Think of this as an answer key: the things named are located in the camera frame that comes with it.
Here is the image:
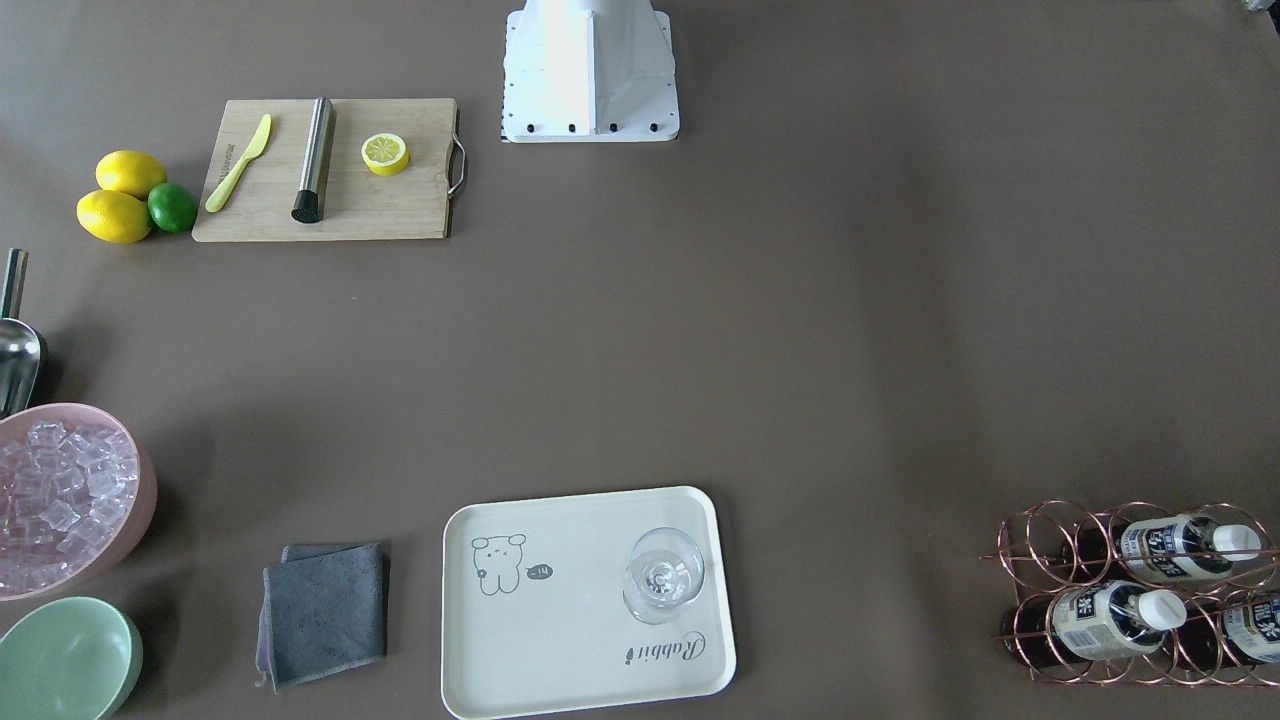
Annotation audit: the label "grey folded cloth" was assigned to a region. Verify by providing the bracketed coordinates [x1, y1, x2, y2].
[255, 543, 388, 693]

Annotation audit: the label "cream rabbit tray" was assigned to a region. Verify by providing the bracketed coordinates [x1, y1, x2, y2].
[440, 486, 737, 719]

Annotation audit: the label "yellow lemon lower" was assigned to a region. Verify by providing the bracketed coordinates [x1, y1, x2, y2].
[76, 190, 152, 243]

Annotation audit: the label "yellow lemon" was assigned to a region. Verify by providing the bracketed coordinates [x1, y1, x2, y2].
[76, 190, 152, 243]
[95, 149, 168, 200]

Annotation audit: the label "copper wire bottle rack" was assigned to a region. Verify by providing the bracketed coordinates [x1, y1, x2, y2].
[986, 498, 1277, 688]

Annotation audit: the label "steel muddler black tip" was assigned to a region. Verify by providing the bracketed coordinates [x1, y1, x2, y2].
[291, 97, 335, 224]

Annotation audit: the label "green lime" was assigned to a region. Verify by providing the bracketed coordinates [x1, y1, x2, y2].
[146, 182, 200, 233]

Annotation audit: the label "bamboo cutting board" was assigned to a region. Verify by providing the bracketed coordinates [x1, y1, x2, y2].
[192, 97, 466, 243]

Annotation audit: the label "yellow plastic knife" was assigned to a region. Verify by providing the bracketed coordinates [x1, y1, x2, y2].
[204, 114, 273, 213]

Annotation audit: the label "green bowl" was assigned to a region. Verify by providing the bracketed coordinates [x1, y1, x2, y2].
[1, 596, 143, 719]

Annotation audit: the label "tea bottle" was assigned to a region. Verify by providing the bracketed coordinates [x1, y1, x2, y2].
[998, 580, 1188, 670]
[1210, 591, 1279, 667]

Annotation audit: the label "steel ice scoop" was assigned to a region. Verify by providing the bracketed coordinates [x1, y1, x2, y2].
[1, 249, 45, 419]

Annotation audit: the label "tea bottle outer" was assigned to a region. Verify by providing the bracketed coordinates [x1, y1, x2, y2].
[1210, 591, 1279, 667]

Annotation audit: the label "tea bottle taken to tray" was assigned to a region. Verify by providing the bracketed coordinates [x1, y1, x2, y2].
[1074, 514, 1263, 585]

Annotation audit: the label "tea bottle middle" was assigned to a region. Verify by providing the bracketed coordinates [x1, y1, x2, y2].
[998, 580, 1188, 670]

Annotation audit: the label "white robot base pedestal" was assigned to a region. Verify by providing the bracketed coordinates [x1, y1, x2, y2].
[500, 1, 681, 143]

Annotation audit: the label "clear ice cubes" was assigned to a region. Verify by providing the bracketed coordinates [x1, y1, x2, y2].
[1, 419, 140, 598]

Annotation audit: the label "pink bowl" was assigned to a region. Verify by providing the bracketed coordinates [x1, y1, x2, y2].
[1, 404, 157, 601]

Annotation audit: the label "yellow lemon upper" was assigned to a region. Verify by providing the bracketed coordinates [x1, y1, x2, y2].
[95, 149, 168, 200]

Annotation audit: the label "half lemon slice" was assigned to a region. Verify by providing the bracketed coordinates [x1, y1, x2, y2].
[360, 132, 411, 177]

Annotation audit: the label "clear wine glass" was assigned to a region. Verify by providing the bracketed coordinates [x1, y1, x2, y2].
[622, 527, 707, 625]

